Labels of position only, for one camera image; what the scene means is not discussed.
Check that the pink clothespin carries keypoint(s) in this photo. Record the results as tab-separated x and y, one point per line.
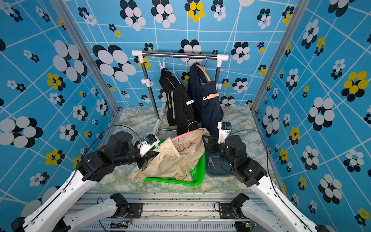
211	163

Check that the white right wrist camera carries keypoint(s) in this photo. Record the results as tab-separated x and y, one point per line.
224	131

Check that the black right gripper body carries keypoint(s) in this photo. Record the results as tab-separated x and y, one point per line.
216	148

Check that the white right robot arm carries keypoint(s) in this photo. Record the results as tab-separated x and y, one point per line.
285	217

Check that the pink plastic hanger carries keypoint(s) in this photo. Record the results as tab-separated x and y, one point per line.
180	139

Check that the wooden hanger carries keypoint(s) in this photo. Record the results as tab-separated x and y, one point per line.
203	69

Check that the green plastic basket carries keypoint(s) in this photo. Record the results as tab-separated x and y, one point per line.
197	174

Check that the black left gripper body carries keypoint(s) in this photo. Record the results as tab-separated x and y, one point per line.
144	159

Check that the white metal clothes rack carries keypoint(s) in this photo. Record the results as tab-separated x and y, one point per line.
146	81

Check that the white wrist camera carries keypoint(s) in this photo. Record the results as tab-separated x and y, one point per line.
224	131
148	143

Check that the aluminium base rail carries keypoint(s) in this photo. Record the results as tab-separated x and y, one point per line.
194	212

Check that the navy blue shorts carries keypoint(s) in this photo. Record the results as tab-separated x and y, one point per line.
206	106

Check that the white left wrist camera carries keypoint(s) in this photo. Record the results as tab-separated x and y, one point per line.
148	143

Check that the wooden clothespin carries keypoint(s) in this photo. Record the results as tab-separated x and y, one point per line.
211	96

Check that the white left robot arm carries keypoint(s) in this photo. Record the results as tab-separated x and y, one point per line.
52	215

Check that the dark teal plastic bin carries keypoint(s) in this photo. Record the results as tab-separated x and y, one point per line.
222	168

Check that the black shorts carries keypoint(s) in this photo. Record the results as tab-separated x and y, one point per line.
179	114

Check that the beige shorts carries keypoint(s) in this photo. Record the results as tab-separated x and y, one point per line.
174	160

